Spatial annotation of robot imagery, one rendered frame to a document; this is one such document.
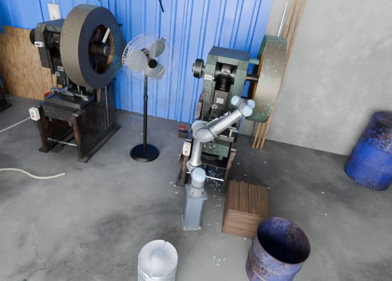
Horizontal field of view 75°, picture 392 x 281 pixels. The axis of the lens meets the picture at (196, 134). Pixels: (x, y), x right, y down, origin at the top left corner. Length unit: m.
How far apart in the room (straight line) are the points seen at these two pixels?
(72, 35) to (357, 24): 3.20
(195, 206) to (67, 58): 1.79
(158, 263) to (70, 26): 2.12
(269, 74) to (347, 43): 1.84
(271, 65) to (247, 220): 1.41
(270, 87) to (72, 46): 1.77
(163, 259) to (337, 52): 3.18
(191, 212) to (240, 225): 0.49
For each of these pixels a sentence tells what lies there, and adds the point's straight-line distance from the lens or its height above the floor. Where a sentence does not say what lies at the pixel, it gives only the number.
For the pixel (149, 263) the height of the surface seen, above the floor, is 0.33.
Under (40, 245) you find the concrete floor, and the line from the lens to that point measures 2.76.
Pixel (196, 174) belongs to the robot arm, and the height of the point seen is 0.67.
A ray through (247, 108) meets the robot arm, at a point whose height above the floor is 1.32.
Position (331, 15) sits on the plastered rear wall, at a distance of 3.78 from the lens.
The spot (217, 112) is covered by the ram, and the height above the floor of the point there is 0.94.
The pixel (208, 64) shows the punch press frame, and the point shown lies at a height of 1.43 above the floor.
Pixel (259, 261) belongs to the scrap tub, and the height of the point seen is 0.32.
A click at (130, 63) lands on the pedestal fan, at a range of 2.71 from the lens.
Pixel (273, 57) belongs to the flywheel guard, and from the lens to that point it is 2.28.
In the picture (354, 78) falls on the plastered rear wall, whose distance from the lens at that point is 4.08.
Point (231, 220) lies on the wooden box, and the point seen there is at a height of 0.20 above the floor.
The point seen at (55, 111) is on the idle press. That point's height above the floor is 0.60.
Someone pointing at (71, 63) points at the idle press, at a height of 1.28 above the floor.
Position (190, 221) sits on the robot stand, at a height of 0.12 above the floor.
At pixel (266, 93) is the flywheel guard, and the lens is 2.24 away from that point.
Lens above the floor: 2.15
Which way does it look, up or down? 33 degrees down
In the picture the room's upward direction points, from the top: 8 degrees clockwise
